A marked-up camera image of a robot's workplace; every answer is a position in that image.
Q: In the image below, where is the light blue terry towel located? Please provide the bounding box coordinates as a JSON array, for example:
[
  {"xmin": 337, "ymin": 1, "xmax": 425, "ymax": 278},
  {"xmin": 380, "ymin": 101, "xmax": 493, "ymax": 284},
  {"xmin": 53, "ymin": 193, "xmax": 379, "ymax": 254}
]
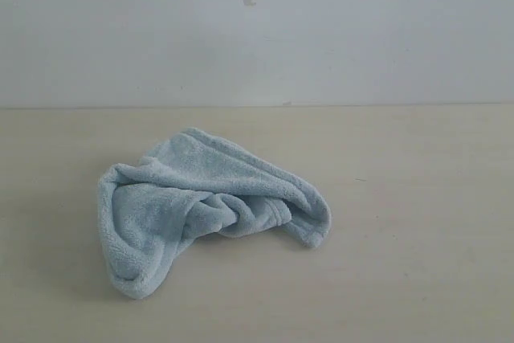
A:
[{"xmin": 97, "ymin": 128, "xmax": 332, "ymax": 300}]

